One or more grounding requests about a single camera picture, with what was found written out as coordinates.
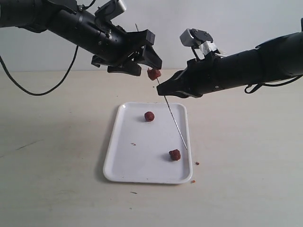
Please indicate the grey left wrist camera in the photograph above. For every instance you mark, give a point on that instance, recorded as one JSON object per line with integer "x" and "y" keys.
{"x": 110, "y": 10}

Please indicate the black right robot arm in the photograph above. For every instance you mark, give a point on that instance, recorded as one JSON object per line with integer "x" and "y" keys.
{"x": 275, "y": 60}

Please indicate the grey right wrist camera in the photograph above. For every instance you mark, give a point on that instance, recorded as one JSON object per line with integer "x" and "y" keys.
{"x": 198, "y": 39}

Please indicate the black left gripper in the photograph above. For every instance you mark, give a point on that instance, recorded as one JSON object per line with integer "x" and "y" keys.
{"x": 122, "y": 51}

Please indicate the meatball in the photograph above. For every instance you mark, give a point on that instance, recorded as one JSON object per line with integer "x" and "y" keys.
{"x": 149, "y": 116}
{"x": 153, "y": 74}
{"x": 175, "y": 155}

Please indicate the white rectangular plastic tray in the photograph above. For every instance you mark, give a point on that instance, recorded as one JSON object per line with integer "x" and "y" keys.
{"x": 138, "y": 151}

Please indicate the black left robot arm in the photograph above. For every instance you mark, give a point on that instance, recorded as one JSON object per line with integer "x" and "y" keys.
{"x": 66, "y": 18}

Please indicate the thin metal skewer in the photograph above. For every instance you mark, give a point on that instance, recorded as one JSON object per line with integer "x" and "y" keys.
{"x": 169, "y": 108}

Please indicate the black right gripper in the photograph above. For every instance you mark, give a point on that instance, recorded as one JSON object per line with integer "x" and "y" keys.
{"x": 198, "y": 78}

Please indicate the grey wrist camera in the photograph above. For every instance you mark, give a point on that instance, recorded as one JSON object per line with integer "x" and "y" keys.
{"x": 198, "y": 39}
{"x": 110, "y": 10}

